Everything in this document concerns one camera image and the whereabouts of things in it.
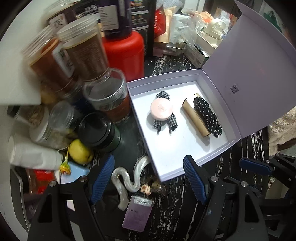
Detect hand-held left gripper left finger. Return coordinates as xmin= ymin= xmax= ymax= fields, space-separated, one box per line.
xmin=27 ymin=155 xmax=115 ymax=241

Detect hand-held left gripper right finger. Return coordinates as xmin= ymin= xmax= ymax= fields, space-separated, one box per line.
xmin=183 ymin=155 xmax=270 ymax=241

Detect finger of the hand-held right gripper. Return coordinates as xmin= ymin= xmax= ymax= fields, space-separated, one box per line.
xmin=239 ymin=153 xmax=296 ymax=183

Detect pearl white hair claw clip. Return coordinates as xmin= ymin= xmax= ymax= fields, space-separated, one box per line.
xmin=111 ymin=156 xmax=151 ymax=211

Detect lavender cardboard box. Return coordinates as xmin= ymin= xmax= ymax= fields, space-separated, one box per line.
xmin=126 ymin=0 xmax=296 ymax=182

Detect gold ornament hair clip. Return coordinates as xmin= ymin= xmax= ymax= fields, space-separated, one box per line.
xmin=140 ymin=177 xmax=166 ymax=195

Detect purple box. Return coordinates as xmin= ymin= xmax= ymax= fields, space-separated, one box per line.
xmin=122 ymin=195 xmax=155 ymax=232

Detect black white gingham scrunchie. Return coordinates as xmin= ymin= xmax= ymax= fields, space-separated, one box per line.
xmin=151 ymin=91 xmax=178 ymax=135

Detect black polka dot scrunchie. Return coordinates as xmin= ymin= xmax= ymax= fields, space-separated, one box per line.
xmin=193 ymin=97 xmax=223 ymax=138

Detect gold rectangular box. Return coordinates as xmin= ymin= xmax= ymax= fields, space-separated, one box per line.
xmin=180 ymin=92 xmax=212 ymax=138

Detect pink round compact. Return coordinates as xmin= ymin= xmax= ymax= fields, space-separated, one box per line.
xmin=150 ymin=97 xmax=174 ymax=120

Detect pastel pink blue power bank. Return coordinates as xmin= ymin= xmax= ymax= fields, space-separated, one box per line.
xmin=59 ymin=161 xmax=91 ymax=186

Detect colourful lollipop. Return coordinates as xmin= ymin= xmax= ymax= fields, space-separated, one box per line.
xmin=60 ymin=148 xmax=73 ymax=175

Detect beige fuzzy blanket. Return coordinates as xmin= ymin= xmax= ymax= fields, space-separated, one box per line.
xmin=268 ymin=109 xmax=296 ymax=158

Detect green jar black lid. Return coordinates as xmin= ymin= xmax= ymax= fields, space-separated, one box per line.
xmin=78 ymin=112 xmax=121 ymax=153

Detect red label jar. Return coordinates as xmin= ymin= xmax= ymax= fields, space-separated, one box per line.
xmin=24 ymin=168 xmax=58 ymax=197

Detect white paper towel roll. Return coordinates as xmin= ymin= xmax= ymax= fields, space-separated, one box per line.
xmin=8 ymin=136 xmax=63 ymax=171

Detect nut jar white lid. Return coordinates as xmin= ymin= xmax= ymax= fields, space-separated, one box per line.
xmin=29 ymin=116 xmax=70 ymax=150

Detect small clear jar dark contents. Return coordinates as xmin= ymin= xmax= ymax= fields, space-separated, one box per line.
xmin=49 ymin=101 xmax=74 ymax=130

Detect clear jar reddish contents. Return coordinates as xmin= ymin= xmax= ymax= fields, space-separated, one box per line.
xmin=83 ymin=68 xmax=131 ymax=124

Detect black silver-rimmed appliance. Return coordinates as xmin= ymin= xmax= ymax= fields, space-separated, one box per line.
xmin=9 ymin=167 xmax=31 ymax=230

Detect clear jar black lid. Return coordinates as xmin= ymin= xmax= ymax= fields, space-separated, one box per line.
xmin=14 ymin=104 xmax=50 ymax=127

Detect white green carton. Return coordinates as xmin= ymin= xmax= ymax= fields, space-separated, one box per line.
xmin=185 ymin=43 xmax=212 ymax=67

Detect tall brown clear jar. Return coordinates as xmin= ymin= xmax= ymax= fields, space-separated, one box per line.
xmin=22 ymin=24 xmax=77 ymax=93
xmin=57 ymin=17 xmax=109 ymax=80

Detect red plastic container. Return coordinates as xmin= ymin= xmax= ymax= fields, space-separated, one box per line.
xmin=102 ymin=30 xmax=146 ymax=81

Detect white foam board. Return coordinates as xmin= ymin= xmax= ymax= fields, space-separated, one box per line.
xmin=0 ymin=0 xmax=60 ymax=106

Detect green bag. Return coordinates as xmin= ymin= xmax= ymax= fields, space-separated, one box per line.
xmin=261 ymin=5 xmax=285 ymax=33

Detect clear plastic bag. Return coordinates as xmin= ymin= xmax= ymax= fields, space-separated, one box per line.
xmin=170 ymin=9 xmax=206 ymax=45

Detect red snack bag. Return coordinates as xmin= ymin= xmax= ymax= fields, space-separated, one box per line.
xmin=151 ymin=6 xmax=176 ymax=44

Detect black printed bag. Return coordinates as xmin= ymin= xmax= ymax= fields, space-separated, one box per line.
xmin=128 ymin=0 xmax=158 ymax=57

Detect dark purple bottle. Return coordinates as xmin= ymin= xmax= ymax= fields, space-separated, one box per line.
xmin=102 ymin=0 xmax=134 ymax=39

